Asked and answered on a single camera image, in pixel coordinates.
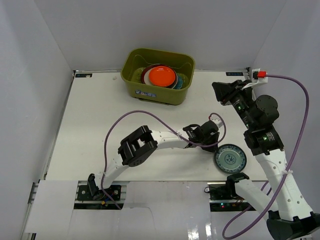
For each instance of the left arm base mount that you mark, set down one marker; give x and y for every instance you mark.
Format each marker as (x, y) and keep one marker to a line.
(90, 197)

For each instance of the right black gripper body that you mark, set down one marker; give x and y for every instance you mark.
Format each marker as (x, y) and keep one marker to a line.
(242, 102)

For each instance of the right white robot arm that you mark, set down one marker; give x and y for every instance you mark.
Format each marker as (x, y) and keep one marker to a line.
(288, 216)

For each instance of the cream plate with small flowers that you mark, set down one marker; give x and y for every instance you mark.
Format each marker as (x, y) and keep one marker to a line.
(145, 80)

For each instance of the orange plastic plate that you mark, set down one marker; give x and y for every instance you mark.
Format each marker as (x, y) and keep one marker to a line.
(162, 76)

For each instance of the teal scalloped plate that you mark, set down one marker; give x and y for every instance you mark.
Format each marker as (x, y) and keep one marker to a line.
(140, 72)

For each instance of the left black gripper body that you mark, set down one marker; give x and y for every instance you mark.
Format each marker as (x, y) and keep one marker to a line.
(194, 132)

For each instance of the blue patterned small plate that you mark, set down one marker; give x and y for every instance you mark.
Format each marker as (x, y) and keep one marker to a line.
(230, 159)

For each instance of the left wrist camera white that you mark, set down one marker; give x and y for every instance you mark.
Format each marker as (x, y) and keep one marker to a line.
(217, 120)

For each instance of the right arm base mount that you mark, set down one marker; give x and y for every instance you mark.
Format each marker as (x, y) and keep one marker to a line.
(220, 199)

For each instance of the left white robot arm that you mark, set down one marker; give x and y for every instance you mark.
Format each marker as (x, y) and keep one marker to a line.
(140, 144)

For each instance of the olive green plastic bin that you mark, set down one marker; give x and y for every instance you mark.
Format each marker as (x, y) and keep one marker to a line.
(144, 57)

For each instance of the dark red rimmed plate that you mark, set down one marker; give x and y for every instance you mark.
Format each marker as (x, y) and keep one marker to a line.
(154, 65)

